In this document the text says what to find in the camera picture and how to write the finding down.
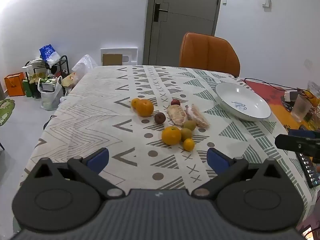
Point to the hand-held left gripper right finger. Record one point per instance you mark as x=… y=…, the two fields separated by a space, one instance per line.
x=217 y=160

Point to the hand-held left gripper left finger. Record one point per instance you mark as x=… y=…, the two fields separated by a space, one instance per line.
x=98 y=158

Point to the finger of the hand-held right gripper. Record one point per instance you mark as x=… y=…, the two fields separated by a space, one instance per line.
x=297 y=145
x=302 y=133

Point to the small orange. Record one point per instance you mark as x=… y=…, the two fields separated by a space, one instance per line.
x=189 y=144
x=134 y=103

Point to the green round fruit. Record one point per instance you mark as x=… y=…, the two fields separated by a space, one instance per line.
x=190 y=125
x=185 y=134

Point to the large orange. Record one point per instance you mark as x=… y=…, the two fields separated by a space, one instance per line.
x=171 y=135
x=145 y=108

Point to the white plate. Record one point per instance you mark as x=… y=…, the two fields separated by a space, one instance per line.
x=235 y=95

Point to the small red apple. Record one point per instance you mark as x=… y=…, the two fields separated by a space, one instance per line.
x=175 y=102

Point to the frosted glass cup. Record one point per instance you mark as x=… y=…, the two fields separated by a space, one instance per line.
x=301 y=108

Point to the black smartphone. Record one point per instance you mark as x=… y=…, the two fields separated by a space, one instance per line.
x=308 y=171

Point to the white power adapter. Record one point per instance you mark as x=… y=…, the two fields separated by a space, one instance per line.
x=288 y=96

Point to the yellow snack bag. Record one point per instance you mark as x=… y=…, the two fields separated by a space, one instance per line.
x=313 y=87

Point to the patterned tablecloth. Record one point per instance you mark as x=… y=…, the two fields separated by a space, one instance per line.
x=100 y=110

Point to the red orange printed cloth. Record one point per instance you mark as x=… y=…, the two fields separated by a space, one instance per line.
x=265 y=92

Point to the beige bread piece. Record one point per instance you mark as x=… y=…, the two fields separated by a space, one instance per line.
x=177 y=115

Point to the dark red round fruit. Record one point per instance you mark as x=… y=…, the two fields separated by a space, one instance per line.
x=160 y=118

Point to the white plastic bag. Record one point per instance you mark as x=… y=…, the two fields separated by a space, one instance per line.
x=50 y=96

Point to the brown paper bag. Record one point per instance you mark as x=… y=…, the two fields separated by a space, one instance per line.
x=68 y=80

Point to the clear plastic bag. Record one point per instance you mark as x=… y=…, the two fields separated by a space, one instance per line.
x=83 y=63

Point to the brown cardboard sheet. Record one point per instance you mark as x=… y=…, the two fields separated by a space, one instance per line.
x=112 y=60

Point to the black metal rack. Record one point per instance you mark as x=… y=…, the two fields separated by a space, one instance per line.
x=63 y=62

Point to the green rug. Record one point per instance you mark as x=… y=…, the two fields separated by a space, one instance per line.
x=5 y=110

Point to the orange chair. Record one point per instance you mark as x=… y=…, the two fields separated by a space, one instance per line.
x=207 y=52

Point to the white foam packaging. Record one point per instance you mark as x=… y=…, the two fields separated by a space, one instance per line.
x=131 y=53

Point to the orange box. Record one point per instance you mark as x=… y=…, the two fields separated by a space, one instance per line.
x=14 y=83

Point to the grey door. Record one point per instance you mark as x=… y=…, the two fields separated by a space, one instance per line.
x=185 y=5

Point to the square white wall switch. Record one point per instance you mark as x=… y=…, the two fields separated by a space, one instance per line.
x=266 y=2

